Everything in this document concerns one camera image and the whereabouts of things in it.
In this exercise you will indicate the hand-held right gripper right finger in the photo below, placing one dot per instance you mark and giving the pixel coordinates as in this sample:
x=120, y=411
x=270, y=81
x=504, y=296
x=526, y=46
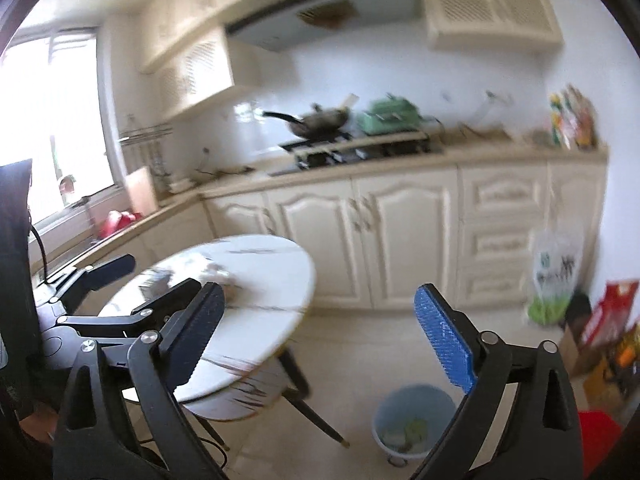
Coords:
x=442, y=335

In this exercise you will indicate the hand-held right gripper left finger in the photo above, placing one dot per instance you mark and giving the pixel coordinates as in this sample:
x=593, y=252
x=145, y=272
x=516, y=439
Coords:
x=200, y=330

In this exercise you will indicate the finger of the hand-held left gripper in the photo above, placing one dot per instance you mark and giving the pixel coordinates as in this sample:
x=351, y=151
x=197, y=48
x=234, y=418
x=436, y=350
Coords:
x=170, y=296
x=115, y=266

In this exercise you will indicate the small grey packet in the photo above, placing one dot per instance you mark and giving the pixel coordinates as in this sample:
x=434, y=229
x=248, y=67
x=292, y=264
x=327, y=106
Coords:
x=155, y=284

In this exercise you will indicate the silver wrapper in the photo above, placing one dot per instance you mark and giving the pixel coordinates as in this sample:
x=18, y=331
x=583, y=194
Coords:
x=220, y=277

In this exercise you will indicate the light blue plastic bin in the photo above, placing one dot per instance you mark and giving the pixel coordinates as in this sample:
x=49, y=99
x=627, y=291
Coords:
x=400, y=405

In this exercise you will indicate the red plastic basket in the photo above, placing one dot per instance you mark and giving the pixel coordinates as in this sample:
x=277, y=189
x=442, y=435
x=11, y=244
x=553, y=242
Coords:
x=117, y=224

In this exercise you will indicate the metal faucet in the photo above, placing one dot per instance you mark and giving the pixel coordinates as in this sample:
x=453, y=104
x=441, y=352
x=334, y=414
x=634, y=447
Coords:
x=85, y=205

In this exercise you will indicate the cream cabinet drawer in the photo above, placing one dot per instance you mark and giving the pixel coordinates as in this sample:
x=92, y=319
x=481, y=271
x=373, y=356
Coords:
x=492, y=285
x=502, y=192
x=500, y=242

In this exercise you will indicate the wooden cutting board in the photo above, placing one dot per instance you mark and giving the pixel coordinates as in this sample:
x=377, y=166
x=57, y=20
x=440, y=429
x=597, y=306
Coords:
x=141, y=191

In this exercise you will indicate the round white marble table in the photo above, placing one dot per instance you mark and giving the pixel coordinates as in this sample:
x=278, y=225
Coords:
x=270, y=280

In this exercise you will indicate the stack of white bowls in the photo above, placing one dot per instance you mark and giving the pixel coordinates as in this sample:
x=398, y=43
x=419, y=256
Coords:
x=180, y=185

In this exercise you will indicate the cream base cabinets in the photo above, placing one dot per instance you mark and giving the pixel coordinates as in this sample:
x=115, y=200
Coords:
x=400, y=235

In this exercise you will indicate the white and green rice bag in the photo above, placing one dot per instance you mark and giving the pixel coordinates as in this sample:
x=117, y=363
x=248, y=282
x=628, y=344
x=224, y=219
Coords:
x=552, y=275

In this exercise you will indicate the black plastic bag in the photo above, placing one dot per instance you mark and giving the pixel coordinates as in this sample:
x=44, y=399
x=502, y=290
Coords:
x=577, y=310

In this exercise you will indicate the open cardboard box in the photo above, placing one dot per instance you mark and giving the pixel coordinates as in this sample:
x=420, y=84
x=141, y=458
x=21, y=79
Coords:
x=580, y=355

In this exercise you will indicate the window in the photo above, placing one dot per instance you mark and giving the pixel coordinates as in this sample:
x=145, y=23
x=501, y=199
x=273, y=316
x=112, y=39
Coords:
x=55, y=125

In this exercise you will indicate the red rice bag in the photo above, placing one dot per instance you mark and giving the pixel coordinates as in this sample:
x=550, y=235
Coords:
x=610, y=310

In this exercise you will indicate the red plastic stool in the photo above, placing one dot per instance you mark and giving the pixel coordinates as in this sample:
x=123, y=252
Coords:
x=597, y=440

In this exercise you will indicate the black gas stove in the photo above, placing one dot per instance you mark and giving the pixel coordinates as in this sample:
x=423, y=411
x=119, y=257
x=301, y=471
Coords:
x=350, y=157

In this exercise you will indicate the black induction cooker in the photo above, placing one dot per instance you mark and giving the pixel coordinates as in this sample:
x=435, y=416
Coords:
x=315, y=142

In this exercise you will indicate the green electric cooker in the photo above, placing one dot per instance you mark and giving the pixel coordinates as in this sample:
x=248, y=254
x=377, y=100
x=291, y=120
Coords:
x=390, y=115

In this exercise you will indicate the black wok with lid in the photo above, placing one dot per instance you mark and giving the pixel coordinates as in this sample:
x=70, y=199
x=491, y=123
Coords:
x=320, y=120

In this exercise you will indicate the wooden spatula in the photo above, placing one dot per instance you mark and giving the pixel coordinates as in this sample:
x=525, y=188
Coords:
x=352, y=101

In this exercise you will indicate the group of condiment bottles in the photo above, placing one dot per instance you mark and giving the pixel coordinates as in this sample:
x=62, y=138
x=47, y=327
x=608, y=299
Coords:
x=572, y=120

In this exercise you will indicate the grey range hood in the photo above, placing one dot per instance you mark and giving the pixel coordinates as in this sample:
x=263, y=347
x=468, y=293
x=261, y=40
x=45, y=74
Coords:
x=350, y=25

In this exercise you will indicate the metal wall utensil rack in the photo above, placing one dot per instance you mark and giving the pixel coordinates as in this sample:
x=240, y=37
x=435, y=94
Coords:
x=147, y=135

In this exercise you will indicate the lattice-door wall cabinet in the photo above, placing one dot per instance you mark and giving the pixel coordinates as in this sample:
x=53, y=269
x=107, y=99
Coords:
x=475, y=0
x=200, y=70

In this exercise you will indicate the cream upper wall cabinets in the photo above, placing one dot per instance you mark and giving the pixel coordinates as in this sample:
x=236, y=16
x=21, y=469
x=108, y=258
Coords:
x=200, y=5

